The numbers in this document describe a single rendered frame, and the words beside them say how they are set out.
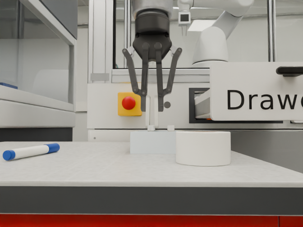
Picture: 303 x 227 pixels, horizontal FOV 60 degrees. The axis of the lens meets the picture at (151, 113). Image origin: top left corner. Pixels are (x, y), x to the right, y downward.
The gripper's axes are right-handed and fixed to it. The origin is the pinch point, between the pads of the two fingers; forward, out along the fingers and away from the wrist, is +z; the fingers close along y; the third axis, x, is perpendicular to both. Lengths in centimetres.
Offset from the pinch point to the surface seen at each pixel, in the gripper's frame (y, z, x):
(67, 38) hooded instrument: 58, -52, -102
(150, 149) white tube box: -0.3, 6.9, 11.0
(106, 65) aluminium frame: 16.3, -16.7, -27.1
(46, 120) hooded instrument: 57, 0, -72
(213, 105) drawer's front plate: -11.8, -0.9, 6.3
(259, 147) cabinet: -32.1, 9.5, -28.2
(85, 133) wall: 126, 14, -361
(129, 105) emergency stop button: 7.6, -3.1, -19.5
